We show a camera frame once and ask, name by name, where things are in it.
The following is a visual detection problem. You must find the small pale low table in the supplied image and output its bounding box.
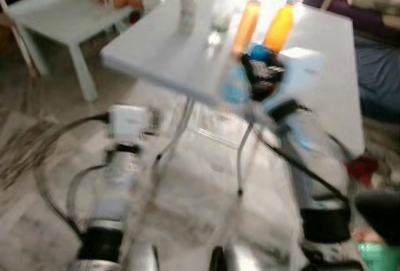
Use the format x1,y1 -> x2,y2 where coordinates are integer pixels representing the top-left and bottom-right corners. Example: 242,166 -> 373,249
5,0 -> 136,103

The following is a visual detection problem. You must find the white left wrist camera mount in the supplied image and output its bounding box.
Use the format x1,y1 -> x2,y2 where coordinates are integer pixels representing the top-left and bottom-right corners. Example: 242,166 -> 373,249
107,104 -> 157,141

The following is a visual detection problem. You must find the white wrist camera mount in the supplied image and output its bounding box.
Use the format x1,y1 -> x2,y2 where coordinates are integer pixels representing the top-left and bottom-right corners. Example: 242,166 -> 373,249
107,104 -> 157,141
262,47 -> 326,113

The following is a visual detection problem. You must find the silver drink can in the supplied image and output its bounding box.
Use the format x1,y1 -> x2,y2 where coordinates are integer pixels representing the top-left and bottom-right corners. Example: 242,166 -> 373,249
178,0 -> 201,35

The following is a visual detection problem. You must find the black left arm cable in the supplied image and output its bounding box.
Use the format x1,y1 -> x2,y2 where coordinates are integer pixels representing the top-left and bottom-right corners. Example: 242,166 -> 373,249
34,114 -> 112,234

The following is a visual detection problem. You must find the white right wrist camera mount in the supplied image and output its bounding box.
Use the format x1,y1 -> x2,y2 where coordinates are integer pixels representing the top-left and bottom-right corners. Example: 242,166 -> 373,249
262,47 -> 326,113

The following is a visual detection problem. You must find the purple sofa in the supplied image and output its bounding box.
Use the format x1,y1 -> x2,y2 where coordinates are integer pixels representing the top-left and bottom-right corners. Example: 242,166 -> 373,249
303,0 -> 400,48

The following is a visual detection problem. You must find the red cloth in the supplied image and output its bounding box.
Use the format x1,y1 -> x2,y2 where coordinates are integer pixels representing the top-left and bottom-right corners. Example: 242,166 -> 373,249
347,155 -> 379,188

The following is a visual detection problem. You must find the orange juice bottle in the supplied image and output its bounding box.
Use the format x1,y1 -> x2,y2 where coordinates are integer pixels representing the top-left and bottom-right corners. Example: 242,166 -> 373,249
262,0 -> 296,52
231,0 -> 262,57

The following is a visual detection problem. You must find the tall clear plastic bottle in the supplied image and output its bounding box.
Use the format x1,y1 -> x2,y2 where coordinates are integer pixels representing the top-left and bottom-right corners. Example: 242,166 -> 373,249
209,0 -> 242,34

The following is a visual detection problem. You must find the green plastic stool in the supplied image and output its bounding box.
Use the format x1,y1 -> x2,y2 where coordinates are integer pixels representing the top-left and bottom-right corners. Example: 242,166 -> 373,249
357,242 -> 400,271

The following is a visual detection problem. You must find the black seat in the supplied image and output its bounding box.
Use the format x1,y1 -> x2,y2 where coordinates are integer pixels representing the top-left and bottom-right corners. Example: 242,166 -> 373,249
356,192 -> 400,247

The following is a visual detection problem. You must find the white folding table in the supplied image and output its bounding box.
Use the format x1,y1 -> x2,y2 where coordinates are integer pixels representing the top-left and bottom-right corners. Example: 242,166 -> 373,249
100,0 -> 367,197

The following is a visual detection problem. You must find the dark blue blanket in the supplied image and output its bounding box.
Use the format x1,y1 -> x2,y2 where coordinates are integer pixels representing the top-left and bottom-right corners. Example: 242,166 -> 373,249
354,36 -> 400,123

